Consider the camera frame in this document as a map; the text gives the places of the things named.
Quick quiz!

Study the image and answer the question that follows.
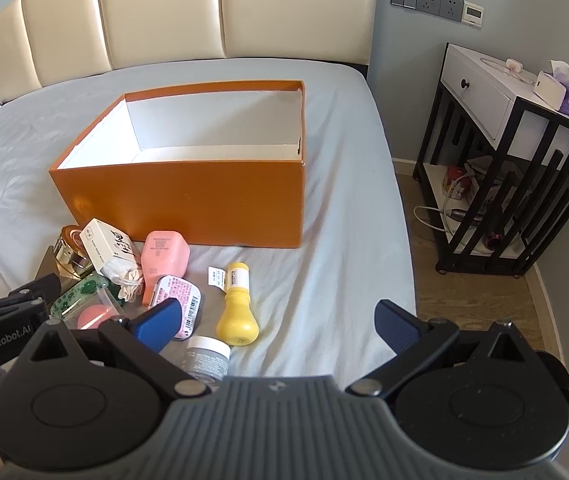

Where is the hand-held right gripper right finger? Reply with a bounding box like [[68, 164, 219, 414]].
[[347, 299, 550, 396]]

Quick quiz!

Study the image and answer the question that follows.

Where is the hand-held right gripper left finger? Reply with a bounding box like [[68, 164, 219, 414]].
[[14, 298, 210, 401]]

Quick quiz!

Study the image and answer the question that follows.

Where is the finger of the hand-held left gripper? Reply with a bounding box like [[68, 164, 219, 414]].
[[7, 272, 64, 313]]

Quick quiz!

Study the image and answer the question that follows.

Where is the gold square box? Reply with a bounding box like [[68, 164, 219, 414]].
[[39, 240, 98, 281]]

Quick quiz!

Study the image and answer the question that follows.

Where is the pink bottle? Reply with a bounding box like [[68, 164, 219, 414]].
[[140, 230, 188, 307]]

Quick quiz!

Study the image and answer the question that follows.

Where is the orange cardboard box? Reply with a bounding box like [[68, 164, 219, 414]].
[[48, 79, 306, 250]]

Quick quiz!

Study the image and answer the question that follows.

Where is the tin with pink label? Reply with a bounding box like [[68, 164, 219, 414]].
[[147, 275, 204, 341]]

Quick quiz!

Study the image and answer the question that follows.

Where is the white cloth pouch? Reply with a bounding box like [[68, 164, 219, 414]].
[[102, 260, 145, 303]]

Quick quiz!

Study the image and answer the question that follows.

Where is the green transparent case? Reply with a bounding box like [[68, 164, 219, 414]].
[[50, 270, 110, 321]]

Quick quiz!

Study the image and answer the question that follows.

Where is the grey cream jar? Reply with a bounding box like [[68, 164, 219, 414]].
[[183, 336, 232, 391]]

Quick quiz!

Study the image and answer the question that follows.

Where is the clear box with pink ball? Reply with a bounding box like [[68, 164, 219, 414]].
[[67, 292, 125, 331]]

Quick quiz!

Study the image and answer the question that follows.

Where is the orange lidded jar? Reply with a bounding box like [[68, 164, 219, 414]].
[[62, 225, 90, 251]]

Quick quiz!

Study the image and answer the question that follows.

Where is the yellow bottle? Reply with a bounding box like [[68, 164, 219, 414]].
[[216, 261, 260, 347]]

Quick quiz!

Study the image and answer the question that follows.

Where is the white box with black writing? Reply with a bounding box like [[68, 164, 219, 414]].
[[79, 218, 138, 276]]

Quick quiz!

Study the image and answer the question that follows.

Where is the light blue bed sheet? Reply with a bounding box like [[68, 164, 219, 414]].
[[0, 57, 419, 480]]

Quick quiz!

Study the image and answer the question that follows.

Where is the red white packet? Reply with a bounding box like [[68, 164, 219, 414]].
[[444, 165, 480, 201]]

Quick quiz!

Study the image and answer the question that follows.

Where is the dark hair dryer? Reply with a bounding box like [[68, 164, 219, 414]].
[[451, 170, 520, 256]]

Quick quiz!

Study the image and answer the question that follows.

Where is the white nightstand drawer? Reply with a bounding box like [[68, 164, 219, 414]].
[[439, 50, 515, 141]]

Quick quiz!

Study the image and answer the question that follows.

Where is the black white nightstand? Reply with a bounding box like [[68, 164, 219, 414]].
[[413, 42, 569, 279]]

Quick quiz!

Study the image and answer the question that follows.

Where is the white rectangular device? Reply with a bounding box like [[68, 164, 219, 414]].
[[534, 71, 567, 110]]

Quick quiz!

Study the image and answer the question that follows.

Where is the cream padded headboard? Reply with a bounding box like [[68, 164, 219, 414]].
[[0, 0, 380, 106]]

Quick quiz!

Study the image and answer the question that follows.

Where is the white power cable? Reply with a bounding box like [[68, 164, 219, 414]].
[[413, 192, 465, 235]]

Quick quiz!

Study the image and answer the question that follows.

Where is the white charger with cable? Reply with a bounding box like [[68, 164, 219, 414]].
[[479, 57, 537, 86]]

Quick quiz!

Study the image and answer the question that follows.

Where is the white wall thermostat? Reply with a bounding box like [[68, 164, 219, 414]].
[[461, 2, 485, 26]]

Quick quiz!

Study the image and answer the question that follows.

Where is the grey wall switch panel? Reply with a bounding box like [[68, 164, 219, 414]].
[[391, 0, 464, 22]]

